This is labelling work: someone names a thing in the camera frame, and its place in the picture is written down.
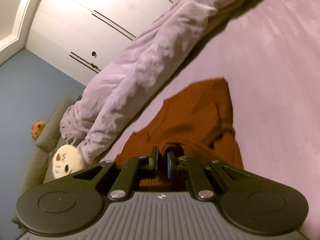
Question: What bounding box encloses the rust orange knit garment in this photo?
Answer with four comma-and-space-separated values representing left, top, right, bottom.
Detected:
114, 77, 245, 188

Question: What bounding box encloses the olive green upholstered headboard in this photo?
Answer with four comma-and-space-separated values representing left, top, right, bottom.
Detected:
20, 94, 76, 194

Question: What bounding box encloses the cream round-head plush doll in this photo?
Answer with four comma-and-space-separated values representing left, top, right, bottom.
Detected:
52, 145, 86, 179

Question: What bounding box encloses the orange plush toy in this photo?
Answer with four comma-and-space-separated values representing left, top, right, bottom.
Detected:
31, 120, 46, 140

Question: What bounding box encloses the lilac bed sheet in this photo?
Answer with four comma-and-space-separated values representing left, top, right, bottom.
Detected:
104, 0, 319, 239

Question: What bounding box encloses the white wardrobe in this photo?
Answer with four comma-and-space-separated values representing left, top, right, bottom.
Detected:
27, 0, 177, 85

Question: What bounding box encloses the rolled lilac duvet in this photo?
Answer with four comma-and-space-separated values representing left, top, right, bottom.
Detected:
60, 0, 244, 165

